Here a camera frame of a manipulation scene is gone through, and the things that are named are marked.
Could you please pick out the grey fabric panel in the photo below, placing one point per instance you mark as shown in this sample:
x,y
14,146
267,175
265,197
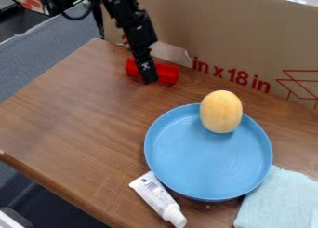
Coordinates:
x,y
30,53

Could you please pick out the cardboard box wall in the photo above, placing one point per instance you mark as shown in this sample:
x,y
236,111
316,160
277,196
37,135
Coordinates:
x,y
259,43

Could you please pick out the white cream tube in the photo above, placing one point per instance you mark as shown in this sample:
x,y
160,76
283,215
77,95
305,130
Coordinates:
x,y
158,198

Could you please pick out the light blue towel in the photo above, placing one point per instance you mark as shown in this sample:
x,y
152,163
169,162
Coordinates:
x,y
283,203

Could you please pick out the yellow potato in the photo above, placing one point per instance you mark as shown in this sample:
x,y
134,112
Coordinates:
x,y
221,111

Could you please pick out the red rectangular block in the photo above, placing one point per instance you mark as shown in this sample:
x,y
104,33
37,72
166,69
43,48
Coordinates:
x,y
168,72

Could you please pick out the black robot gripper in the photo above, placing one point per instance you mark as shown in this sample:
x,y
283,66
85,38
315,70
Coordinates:
x,y
141,34

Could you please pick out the blue round plate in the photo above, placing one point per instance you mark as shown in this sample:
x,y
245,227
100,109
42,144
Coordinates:
x,y
208,166

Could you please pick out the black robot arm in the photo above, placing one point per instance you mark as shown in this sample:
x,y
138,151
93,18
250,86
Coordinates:
x,y
78,9

